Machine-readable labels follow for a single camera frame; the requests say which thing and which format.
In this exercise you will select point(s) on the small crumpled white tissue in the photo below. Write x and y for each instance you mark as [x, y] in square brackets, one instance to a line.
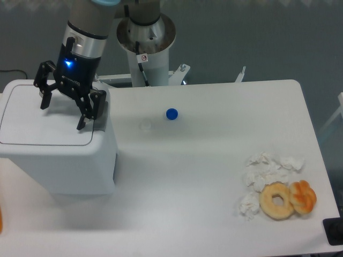
[249, 206]

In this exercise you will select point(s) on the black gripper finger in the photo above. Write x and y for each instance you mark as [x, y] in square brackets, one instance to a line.
[41, 79]
[91, 106]

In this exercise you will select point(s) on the white trash can body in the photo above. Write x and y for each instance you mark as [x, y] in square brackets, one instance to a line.
[86, 169]

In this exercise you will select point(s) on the blue bottle cap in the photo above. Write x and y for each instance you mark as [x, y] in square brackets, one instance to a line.
[172, 114]

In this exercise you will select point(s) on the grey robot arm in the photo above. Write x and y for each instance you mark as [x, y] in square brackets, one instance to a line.
[84, 40]

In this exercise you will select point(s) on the plain ring donut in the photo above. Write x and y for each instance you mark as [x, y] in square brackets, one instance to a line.
[274, 201]

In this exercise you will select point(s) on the white stand at right edge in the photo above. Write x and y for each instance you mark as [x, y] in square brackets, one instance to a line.
[332, 123]

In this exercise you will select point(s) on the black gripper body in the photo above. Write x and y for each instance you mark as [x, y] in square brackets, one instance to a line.
[76, 72]

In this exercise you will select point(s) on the orange glazed twisted bun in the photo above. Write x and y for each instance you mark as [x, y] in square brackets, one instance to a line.
[302, 197]

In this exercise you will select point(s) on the black device at table edge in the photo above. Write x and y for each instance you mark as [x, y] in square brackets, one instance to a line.
[333, 230]

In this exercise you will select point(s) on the large crumpled white tissue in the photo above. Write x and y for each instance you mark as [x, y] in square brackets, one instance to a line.
[266, 168]

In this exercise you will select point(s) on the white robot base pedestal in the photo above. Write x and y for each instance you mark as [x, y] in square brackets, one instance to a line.
[147, 50]

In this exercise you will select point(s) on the orange object at left edge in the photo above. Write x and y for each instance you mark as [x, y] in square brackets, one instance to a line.
[1, 221]

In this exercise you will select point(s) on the white trash can lid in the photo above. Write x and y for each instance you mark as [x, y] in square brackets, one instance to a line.
[23, 122]

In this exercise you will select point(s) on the white table frame bracket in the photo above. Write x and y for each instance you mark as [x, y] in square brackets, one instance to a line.
[176, 77]

